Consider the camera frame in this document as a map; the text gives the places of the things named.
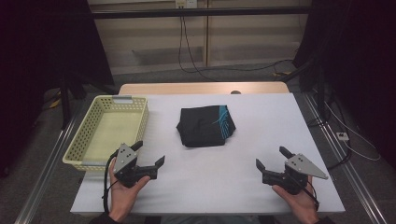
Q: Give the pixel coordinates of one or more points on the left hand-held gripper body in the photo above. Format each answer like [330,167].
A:
[126,168]

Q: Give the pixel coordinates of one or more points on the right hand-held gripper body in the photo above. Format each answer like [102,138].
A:
[295,174]

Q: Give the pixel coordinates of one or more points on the yellow perforated plastic basket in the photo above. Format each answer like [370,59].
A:
[109,130]

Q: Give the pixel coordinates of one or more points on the black garment blue print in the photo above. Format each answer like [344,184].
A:
[202,127]

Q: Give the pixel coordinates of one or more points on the person's left hand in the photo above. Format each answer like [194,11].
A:
[123,199]

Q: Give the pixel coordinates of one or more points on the person's right hand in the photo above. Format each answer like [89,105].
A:
[300,205]

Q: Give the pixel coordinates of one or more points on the white table cover sheet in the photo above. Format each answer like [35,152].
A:
[233,174]

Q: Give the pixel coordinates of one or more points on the white power strip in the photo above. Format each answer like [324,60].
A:
[342,136]

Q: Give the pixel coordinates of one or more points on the black metal stand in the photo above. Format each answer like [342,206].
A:
[64,102]

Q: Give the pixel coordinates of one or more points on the yellow floor tape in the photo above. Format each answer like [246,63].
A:
[54,104]

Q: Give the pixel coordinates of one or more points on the black curtain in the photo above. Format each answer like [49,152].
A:
[358,62]
[37,62]

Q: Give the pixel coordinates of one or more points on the black horizontal bar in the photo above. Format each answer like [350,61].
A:
[202,12]

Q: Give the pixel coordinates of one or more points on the aluminium frame rail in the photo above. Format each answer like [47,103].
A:
[351,180]
[46,174]

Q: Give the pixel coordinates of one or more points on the white wall outlet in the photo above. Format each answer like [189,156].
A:
[186,3]

